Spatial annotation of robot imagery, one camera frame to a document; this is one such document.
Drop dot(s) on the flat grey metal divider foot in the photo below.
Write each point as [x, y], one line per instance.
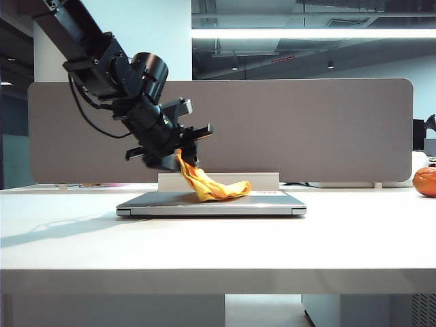
[344, 185]

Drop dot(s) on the small black ceiling spot lamp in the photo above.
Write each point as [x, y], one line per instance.
[330, 64]

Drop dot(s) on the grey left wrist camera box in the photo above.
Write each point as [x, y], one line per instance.
[178, 109]

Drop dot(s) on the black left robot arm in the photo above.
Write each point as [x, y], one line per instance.
[98, 58]

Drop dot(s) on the grey Dell laptop with sticker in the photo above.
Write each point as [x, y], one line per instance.
[211, 206]

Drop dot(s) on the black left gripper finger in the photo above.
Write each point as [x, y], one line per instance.
[167, 164]
[192, 155]

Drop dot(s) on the grey felt desk divider panel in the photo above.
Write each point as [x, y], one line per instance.
[306, 129]

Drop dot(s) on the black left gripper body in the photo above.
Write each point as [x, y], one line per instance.
[156, 136]

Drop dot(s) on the yellow orange rag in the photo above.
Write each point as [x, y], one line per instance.
[211, 187]

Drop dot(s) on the long white ceiling light strip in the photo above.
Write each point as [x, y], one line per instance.
[306, 33]

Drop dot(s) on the orange tangerine fruit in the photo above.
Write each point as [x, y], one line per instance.
[425, 182]

